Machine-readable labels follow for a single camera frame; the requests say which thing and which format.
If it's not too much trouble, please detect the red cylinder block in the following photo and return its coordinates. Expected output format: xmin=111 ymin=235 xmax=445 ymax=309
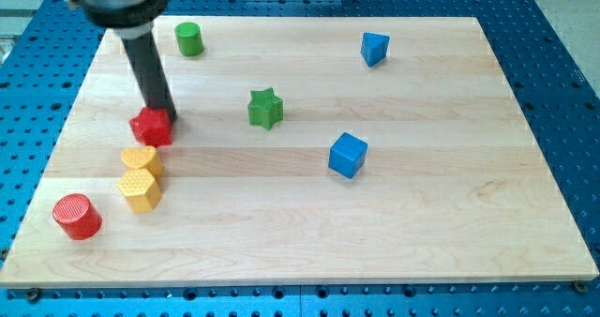
xmin=52 ymin=193 xmax=102 ymax=240

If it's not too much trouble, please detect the red star block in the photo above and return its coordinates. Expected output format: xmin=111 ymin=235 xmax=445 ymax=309
xmin=128 ymin=107 xmax=173 ymax=147

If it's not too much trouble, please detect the green star block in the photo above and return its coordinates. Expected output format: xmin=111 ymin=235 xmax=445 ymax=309
xmin=247 ymin=87 xmax=284 ymax=130

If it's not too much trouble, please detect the blue triangle block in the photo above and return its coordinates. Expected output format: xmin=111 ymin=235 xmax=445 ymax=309
xmin=360 ymin=32 xmax=390 ymax=68

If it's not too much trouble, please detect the yellow heart block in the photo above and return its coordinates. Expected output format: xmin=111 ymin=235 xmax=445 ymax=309
xmin=120 ymin=146 xmax=164 ymax=178

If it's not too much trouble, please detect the blue cube block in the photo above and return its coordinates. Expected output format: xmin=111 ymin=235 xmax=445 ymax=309
xmin=328 ymin=132 xmax=368 ymax=179

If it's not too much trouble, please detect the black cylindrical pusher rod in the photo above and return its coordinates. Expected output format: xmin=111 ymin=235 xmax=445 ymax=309
xmin=122 ymin=32 xmax=177 ymax=123

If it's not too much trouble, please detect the wooden board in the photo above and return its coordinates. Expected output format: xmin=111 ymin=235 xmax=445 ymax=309
xmin=1 ymin=16 xmax=598 ymax=288

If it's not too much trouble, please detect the yellow hexagon block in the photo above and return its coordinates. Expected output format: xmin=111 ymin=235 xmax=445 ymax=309
xmin=117 ymin=169 xmax=162 ymax=213

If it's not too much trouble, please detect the green cylinder block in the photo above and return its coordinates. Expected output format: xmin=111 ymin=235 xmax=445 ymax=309
xmin=174 ymin=22 xmax=204 ymax=56

